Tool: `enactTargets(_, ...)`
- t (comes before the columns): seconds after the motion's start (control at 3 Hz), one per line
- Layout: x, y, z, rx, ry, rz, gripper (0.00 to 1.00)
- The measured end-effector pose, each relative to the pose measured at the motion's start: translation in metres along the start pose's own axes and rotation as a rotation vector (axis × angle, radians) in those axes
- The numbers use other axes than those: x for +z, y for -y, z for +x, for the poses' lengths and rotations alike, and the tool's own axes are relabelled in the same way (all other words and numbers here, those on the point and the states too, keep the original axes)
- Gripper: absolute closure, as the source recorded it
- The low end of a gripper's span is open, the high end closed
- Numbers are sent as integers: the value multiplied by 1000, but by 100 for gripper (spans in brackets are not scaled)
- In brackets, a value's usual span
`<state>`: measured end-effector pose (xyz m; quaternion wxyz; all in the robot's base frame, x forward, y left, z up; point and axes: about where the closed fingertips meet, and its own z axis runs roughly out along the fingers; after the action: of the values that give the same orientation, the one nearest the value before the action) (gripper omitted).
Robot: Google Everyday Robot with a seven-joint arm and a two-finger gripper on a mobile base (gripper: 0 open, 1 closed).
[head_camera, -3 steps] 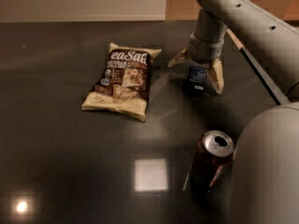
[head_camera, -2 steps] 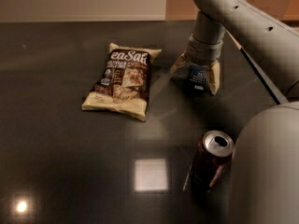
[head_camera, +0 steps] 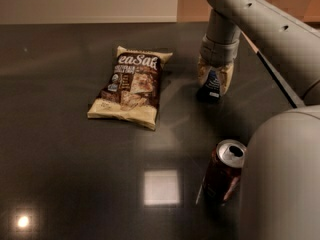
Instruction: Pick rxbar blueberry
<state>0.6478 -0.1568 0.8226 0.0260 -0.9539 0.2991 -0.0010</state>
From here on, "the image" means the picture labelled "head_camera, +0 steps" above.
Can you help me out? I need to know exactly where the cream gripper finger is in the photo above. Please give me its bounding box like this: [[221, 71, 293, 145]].
[[197, 57, 211, 86], [218, 63, 234, 95]]

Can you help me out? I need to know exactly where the blue rxbar blueberry bar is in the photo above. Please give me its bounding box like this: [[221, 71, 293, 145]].
[[196, 70, 220, 103]]

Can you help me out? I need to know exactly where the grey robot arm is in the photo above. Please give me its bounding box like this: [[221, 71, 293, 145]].
[[201, 0, 320, 240]]

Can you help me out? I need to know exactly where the brown cream chip bag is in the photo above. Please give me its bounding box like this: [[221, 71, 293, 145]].
[[87, 46, 172, 130]]

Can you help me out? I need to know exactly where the open brown soda can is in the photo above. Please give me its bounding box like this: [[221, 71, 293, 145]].
[[202, 139, 247, 204]]

